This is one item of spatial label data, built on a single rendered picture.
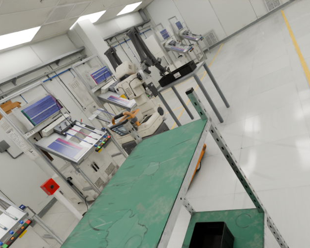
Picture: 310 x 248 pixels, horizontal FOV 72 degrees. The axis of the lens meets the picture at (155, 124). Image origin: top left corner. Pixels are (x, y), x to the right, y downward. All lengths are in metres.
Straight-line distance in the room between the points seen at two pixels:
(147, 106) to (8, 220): 1.80
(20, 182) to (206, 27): 8.35
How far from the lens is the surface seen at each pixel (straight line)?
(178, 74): 3.04
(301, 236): 1.62
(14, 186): 4.71
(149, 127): 1.98
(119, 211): 0.78
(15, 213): 2.72
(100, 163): 3.52
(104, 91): 4.27
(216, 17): 9.68
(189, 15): 9.89
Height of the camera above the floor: 1.31
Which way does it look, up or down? 16 degrees down
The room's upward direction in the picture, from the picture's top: 35 degrees counter-clockwise
